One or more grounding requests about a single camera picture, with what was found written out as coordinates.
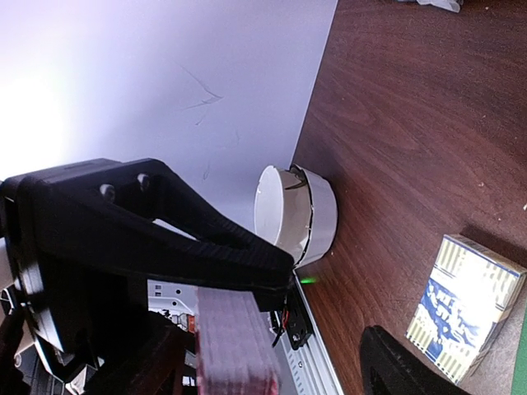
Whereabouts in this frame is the blue yellow card box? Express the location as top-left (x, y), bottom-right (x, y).
top-left (405, 235), bottom-right (526, 384)

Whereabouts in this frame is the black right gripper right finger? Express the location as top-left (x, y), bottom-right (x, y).
top-left (359, 325), bottom-right (468, 395)

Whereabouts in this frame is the green round poker mat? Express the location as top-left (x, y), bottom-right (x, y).
top-left (511, 311), bottom-right (527, 395)

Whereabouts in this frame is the red card deck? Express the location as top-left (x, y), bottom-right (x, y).
top-left (197, 287), bottom-right (281, 395)

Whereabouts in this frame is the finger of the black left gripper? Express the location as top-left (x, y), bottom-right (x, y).
top-left (24, 159), bottom-right (293, 307)

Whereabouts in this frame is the aluminium front rail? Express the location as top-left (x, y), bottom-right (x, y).
top-left (147, 280), bottom-right (343, 394)

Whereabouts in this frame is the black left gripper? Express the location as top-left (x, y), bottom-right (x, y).
top-left (1, 172), bottom-right (124, 370)

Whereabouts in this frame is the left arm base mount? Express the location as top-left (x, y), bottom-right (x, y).
top-left (269, 285), bottom-right (313, 351)

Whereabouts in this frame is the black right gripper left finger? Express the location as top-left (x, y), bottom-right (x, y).
top-left (85, 316), bottom-right (194, 394)

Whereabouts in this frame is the white bowl stack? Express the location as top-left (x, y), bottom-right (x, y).
top-left (254, 165), bottom-right (338, 267)

